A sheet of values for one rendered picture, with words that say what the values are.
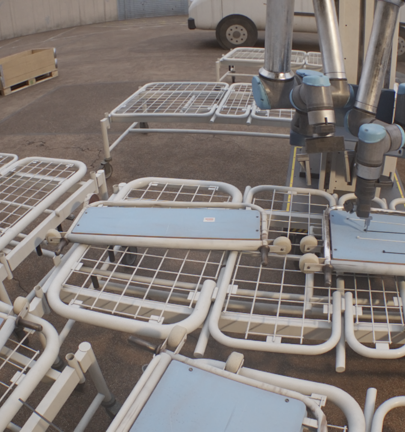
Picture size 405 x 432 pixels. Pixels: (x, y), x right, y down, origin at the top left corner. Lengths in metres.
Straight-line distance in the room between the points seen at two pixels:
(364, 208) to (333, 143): 0.24
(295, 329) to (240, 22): 7.35
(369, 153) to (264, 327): 0.63
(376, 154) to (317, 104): 0.24
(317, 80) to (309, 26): 7.06
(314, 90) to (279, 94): 0.39
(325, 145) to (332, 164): 0.77
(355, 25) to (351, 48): 0.11
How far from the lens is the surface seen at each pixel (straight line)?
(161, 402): 0.91
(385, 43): 1.48
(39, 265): 2.36
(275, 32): 1.62
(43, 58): 7.36
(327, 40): 1.52
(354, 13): 1.95
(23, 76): 7.14
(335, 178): 2.18
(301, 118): 1.81
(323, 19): 1.54
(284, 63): 1.67
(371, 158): 1.31
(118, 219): 1.58
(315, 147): 1.33
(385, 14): 1.49
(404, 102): 1.83
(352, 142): 1.83
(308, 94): 1.33
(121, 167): 3.24
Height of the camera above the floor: 1.36
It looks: 32 degrees down
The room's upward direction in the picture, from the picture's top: 3 degrees counter-clockwise
